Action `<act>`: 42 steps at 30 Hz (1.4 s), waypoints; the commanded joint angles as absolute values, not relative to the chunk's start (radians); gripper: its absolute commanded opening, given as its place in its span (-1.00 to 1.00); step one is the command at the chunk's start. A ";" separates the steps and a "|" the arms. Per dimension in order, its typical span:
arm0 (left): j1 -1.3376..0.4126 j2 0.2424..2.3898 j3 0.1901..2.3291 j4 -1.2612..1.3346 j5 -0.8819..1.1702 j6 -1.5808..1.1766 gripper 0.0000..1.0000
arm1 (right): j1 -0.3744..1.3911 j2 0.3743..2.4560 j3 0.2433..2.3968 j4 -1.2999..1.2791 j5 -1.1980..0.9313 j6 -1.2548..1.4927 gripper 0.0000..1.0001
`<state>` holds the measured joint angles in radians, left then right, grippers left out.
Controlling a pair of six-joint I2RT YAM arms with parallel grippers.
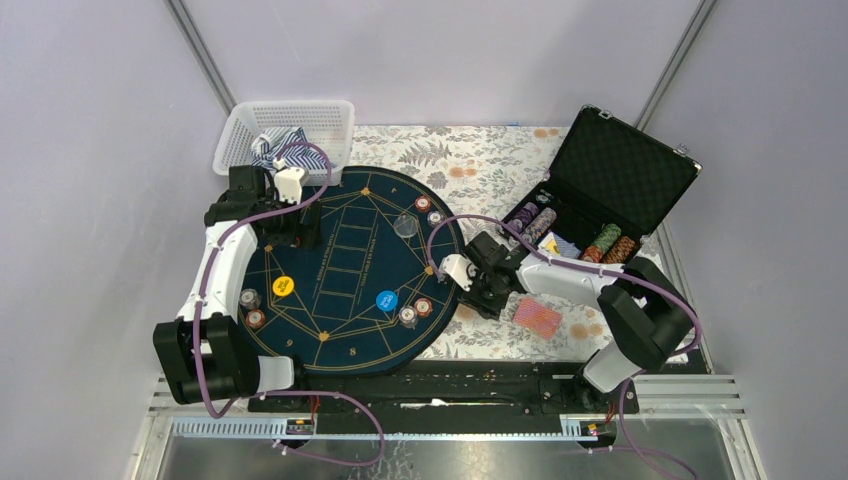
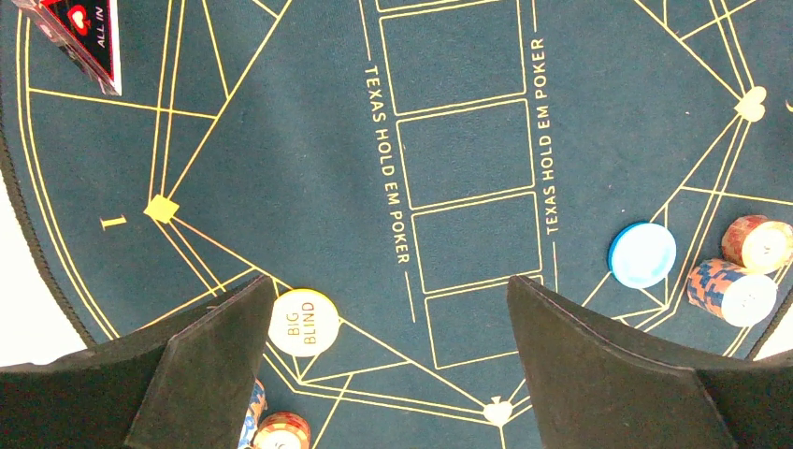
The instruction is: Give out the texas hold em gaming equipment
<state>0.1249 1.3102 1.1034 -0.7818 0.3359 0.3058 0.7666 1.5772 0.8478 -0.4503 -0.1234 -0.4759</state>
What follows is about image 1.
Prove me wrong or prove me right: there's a red white chip stack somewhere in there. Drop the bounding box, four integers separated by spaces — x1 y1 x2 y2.
413 298 433 317

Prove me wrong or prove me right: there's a blue ten chip stack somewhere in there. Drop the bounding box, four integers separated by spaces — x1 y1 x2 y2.
398 306 418 329

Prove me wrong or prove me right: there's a yellow big blind button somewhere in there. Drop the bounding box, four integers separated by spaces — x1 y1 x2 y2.
271 275 295 298

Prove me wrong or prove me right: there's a clear dealer button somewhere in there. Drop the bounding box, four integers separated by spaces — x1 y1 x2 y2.
392 214 420 239

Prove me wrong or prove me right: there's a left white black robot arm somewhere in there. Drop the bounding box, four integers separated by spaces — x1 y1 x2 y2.
152 165 321 411

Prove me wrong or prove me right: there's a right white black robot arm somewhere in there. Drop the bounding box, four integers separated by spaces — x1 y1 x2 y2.
438 233 696 412

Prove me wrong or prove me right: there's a red playing card deck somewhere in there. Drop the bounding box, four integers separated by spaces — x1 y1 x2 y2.
512 298 562 340

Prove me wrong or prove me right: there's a blue striped cloth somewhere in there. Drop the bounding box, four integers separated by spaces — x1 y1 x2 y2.
249 126 326 172

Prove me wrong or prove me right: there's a blue card deck in case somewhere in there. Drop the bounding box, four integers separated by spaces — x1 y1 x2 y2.
539 232 582 259

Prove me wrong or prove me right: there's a purple white chip row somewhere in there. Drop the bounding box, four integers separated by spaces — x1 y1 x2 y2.
521 208 557 244

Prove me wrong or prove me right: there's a purple chip row in case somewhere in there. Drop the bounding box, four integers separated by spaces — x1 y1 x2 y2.
506 202 539 233

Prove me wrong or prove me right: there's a floral tablecloth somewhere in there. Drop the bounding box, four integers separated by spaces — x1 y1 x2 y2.
344 126 612 362

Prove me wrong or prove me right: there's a red chip row in case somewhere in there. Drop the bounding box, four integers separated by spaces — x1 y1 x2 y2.
579 245 605 263

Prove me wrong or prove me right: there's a white plastic basket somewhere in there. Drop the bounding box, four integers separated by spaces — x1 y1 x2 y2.
213 100 355 186

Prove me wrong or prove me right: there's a blue small blind button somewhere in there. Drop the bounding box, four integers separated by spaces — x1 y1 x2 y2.
375 290 398 312

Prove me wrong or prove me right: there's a green chip row in case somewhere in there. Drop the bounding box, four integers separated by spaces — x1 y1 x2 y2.
591 223 622 255

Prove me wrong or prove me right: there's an orange black chip row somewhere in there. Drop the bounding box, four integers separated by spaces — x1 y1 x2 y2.
601 235 637 264

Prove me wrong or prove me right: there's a round dark poker mat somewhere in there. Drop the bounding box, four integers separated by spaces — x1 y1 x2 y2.
240 166 465 376

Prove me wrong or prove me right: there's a black aluminium chip case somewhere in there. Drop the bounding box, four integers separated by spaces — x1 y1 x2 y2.
503 105 701 267

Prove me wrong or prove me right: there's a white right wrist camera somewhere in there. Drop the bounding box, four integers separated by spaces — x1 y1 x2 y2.
440 254 477 292

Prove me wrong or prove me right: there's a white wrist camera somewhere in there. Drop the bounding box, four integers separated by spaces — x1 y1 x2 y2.
440 254 477 292
272 158 310 205

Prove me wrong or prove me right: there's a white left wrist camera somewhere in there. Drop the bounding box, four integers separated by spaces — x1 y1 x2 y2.
272 158 310 205

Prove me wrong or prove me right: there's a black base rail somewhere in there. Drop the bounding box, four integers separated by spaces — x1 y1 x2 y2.
246 360 639 435

